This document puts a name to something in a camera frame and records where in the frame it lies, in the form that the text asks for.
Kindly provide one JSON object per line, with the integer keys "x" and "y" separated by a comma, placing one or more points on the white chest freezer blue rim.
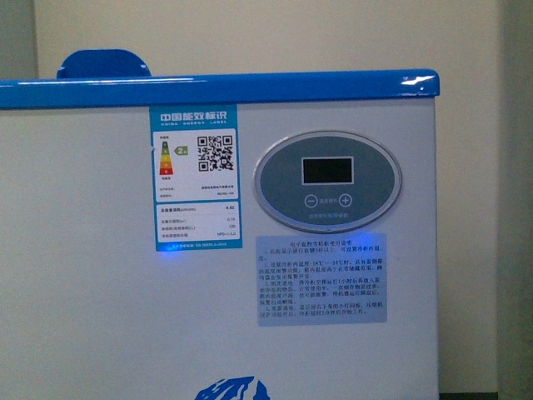
{"x": 90, "y": 309}

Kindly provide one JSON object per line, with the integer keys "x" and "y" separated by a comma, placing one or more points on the oval temperature control panel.
{"x": 327, "y": 181}

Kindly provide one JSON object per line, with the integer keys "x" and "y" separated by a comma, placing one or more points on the China energy label sticker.
{"x": 195, "y": 174}

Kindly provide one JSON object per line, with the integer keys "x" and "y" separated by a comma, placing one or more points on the white instruction sticker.
{"x": 321, "y": 279}

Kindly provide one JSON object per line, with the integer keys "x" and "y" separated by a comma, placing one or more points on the blue lid handle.
{"x": 103, "y": 63}

